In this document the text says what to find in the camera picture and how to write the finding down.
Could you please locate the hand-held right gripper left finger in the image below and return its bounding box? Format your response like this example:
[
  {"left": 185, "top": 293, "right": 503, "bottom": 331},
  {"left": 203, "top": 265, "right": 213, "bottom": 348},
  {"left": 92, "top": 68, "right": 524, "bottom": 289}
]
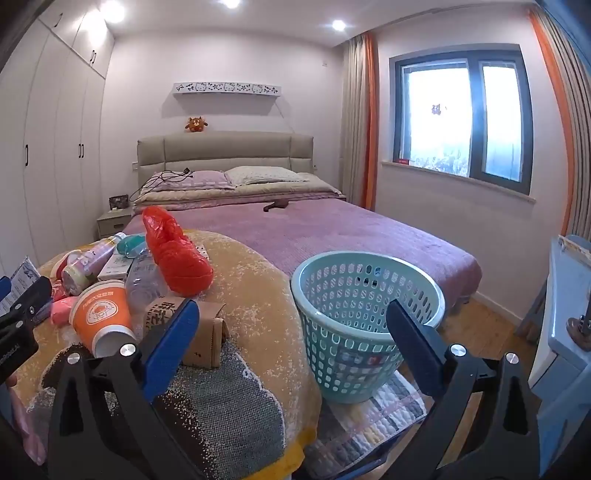
[{"left": 46, "top": 298, "right": 201, "bottom": 480}]

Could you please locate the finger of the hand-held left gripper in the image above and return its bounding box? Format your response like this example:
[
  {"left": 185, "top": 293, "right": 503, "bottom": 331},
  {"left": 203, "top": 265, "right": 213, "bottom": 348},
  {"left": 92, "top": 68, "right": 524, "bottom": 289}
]
[{"left": 0, "top": 275, "right": 53, "bottom": 330}]

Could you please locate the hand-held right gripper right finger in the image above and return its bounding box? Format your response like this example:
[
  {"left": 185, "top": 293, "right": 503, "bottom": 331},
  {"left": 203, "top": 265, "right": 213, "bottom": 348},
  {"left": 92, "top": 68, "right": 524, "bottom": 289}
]
[{"left": 385, "top": 298, "right": 542, "bottom": 480}]

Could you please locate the pink cartoon drink bottle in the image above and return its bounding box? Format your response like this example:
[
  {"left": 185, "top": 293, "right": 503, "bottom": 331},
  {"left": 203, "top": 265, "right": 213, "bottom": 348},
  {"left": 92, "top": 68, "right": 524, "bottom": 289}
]
[{"left": 61, "top": 232, "right": 128, "bottom": 297}]

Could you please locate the teal white plastic item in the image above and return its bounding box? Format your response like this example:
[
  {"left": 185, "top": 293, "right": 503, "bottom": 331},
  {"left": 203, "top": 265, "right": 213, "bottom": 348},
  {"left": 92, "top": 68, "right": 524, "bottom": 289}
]
[{"left": 115, "top": 233, "right": 149, "bottom": 258}]

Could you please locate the blue white printed leaflet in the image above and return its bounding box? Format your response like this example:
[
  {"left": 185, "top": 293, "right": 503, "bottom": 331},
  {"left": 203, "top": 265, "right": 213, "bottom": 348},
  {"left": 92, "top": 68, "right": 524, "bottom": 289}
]
[{"left": 0, "top": 256, "right": 41, "bottom": 319}]

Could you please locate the brown cardboard box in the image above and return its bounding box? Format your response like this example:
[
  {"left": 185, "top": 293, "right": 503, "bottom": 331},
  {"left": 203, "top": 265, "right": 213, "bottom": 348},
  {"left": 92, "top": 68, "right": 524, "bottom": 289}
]
[{"left": 140, "top": 295, "right": 230, "bottom": 369}]

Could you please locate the pink soft packet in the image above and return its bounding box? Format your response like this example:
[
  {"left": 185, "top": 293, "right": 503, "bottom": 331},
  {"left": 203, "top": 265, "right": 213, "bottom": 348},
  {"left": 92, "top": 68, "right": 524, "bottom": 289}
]
[{"left": 49, "top": 284, "right": 80, "bottom": 329}]

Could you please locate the red white wrapper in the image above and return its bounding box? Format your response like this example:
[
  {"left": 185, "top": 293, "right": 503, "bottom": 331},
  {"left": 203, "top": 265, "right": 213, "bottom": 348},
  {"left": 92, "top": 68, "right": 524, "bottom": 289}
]
[{"left": 48, "top": 249, "right": 85, "bottom": 283}]

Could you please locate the clear plastic bottle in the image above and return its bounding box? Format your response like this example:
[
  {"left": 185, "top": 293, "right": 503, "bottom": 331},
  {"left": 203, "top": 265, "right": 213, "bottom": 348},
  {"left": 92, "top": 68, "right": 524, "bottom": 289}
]
[{"left": 124, "top": 251, "right": 168, "bottom": 326}]

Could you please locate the orange paper cup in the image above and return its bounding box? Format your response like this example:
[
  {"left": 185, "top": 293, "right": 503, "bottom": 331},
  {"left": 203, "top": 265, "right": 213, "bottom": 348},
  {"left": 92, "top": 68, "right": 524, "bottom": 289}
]
[{"left": 69, "top": 280, "right": 140, "bottom": 359}]

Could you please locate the red plastic bag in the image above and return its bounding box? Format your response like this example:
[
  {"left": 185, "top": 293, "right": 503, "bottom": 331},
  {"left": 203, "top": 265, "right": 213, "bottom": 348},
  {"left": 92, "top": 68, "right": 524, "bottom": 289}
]
[{"left": 141, "top": 206, "right": 214, "bottom": 297}]

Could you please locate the silver foil packet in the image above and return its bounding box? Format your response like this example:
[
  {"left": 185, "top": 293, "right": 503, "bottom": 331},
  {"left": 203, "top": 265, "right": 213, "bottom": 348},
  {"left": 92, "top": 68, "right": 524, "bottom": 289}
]
[{"left": 96, "top": 253, "right": 140, "bottom": 282}]

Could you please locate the patchwork quilted rug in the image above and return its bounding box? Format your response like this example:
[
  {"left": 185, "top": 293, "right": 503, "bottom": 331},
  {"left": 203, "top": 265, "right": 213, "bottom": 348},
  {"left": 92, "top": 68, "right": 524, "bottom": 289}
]
[{"left": 295, "top": 368, "right": 428, "bottom": 472}]

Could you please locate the yellow plush blanket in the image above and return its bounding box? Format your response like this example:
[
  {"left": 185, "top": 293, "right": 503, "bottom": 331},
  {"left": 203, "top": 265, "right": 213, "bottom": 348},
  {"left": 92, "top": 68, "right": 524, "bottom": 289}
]
[{"left": 8, "top": 228, "right": 324, "bottom": 480}]

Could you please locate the grey nightstand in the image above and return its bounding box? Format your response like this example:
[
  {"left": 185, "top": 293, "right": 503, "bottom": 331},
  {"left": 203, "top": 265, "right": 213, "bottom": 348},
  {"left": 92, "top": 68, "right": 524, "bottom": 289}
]
[{"left": 95, "top": 207, "right": 136, "bottom": 241}]

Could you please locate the bed with purple blanket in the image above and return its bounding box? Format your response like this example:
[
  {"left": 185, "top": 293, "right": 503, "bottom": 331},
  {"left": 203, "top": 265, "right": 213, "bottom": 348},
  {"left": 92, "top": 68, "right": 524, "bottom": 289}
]
[{"left": 122, "top": 193, "right": 484, "bottom": 315}]

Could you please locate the white wardrobe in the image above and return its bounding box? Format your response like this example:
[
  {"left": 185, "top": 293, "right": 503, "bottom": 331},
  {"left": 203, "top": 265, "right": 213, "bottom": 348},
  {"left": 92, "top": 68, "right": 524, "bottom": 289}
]
[{"left": 0, "top": 0, "right": 116, "bottom": 278}]

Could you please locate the blue wooden desk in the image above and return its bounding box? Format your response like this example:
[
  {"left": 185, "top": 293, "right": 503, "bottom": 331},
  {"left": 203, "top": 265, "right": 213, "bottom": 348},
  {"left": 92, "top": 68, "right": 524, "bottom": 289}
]
[{"left": 525, "top": 234, "right": 591, "bottom": 480}]

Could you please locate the purple pillow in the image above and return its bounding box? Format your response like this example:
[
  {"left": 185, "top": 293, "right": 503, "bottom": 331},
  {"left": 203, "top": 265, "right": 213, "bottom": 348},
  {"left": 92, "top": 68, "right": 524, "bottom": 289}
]
[{"left": 139, "top": 169, "right": 232, "bottom": 193}]

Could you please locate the beige folded quilt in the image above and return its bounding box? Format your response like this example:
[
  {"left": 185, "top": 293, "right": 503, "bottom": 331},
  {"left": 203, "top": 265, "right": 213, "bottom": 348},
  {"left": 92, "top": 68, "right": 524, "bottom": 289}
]
[{"left": 133, "top": 174, "right": 343, "bottom": 207}]

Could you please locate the floral beige pillow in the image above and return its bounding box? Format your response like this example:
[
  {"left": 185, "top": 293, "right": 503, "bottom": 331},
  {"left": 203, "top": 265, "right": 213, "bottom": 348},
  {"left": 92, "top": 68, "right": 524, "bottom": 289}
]
[{"left": 224, "top": 165, "right": 312, "bottom": 187}]

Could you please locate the beige upholstered headboard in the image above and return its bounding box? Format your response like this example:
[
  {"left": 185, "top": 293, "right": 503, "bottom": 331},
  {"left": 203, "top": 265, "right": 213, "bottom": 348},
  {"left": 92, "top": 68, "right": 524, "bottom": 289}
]
[{"left": 137, "top": 130, "right": 316, "bottom": 185}]

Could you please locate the beige orange curtain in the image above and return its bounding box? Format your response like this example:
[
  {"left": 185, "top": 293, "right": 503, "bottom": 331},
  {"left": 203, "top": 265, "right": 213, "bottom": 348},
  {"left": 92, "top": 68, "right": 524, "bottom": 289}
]
[
  {"left": 527, "top": 0, "right": 591, "bottom": 241},
  {"left": 339, "top": 31, "right": 380, "bottom": 213}
]

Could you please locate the dark framed window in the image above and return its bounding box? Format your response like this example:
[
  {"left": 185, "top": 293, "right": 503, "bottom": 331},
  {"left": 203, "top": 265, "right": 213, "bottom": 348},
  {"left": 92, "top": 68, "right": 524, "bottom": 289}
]
[{"left": 389, "top": 43, "right": 534, "bottom": 195}]

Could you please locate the black cable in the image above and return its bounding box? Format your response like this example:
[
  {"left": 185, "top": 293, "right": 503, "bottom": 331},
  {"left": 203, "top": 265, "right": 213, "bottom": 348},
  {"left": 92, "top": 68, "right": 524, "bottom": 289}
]
[{"left": 128, "top": 167, "right": 195, "bottom": 200}]

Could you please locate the white cartoon wall shelf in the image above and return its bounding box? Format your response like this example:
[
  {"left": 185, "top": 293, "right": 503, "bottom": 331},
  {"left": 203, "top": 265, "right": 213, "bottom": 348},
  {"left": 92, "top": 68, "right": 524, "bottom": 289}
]
[{"left": 172, "top": 81, "right": 283, "bottom": 99}]

